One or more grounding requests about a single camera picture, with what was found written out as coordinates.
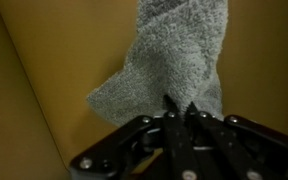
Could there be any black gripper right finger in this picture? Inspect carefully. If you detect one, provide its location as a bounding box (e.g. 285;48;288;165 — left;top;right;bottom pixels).
184;101;288;180

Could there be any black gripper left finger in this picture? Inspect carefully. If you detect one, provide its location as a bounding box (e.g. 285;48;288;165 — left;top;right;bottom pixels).
68;94;202;180

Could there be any grey terry towel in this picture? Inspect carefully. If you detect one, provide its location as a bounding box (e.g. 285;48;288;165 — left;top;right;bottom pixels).
86;0;230;128

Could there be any mustard yellow upholstered chair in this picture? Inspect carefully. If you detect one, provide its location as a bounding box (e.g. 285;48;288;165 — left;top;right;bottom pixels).
0;0;288;180

